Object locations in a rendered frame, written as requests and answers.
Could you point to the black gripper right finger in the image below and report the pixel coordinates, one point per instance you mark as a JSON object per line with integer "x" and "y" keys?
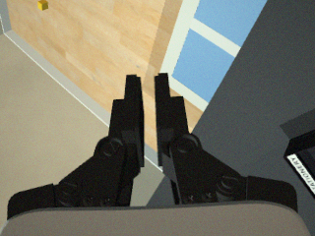
{"x": 199, "y": 176}

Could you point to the dark grey rack of bins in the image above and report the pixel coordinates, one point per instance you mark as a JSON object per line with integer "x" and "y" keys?
{"x": 303, "y": 148}

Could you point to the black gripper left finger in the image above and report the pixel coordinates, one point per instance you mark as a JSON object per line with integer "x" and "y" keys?
{"x": 117, "y": 160}

